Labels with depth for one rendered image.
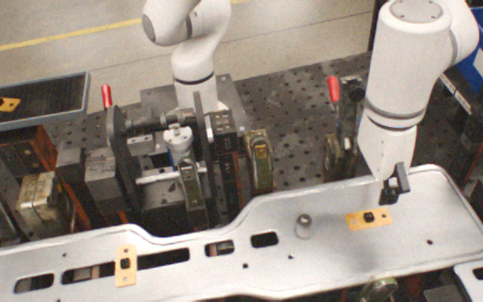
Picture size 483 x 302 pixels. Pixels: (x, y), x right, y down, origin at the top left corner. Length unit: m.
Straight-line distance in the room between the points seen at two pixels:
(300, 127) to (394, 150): 0.83
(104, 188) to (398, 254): 0.58
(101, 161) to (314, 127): 0.77
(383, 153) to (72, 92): 0.65
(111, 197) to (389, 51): 0.62
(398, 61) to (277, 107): 1.00
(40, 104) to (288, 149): 0.76
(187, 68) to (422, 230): 0.70
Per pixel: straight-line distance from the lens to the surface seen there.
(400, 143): 0.66
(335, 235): 0.85
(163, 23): 1.07
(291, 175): 1.32
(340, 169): 0.95
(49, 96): 1.01
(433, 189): 0.96
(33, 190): 0.94
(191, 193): 0.89
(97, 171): 0.92
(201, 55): 1.18
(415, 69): 0.58
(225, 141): 0.88
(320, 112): 1.53
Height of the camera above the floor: 1.72
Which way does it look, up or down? 46 degrees down
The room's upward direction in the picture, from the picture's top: 7 degrees counter-clockwise
